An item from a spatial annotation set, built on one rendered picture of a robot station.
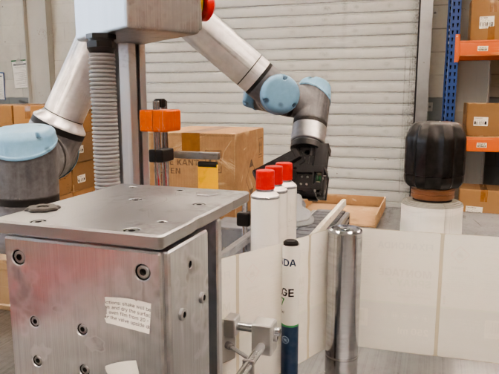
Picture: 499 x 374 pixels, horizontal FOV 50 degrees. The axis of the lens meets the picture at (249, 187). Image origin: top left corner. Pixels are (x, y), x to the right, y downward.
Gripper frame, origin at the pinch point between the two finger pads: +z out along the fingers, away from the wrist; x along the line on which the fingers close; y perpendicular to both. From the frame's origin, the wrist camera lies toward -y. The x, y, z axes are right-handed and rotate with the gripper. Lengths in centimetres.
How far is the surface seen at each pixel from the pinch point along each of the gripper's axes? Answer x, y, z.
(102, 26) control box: -59, -10, -7
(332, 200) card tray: 76, -5, -33
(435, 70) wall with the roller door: 331, 25, -249
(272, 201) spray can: -19.6, 2.4, -0.1
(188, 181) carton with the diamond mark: 15.4, -32.1, -15.6
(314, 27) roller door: 297, -82, -275
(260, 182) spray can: -21.1, 0.1, -2.8
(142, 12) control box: -62, -3, -7
